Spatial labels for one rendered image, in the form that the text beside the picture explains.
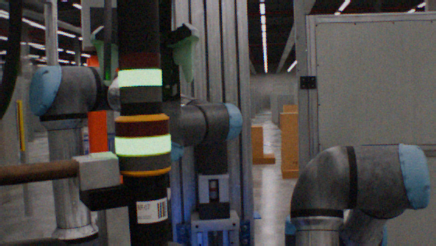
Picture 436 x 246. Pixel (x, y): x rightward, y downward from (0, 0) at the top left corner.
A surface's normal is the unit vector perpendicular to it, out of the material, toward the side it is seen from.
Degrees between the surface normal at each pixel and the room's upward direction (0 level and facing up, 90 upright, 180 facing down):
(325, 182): 70
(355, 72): 90
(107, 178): 90
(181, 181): 90
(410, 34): 91
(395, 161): 54
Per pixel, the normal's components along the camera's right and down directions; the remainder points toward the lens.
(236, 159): 0.07, 0.07
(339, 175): -0.29, -0.24
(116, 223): 0.49, 0.04
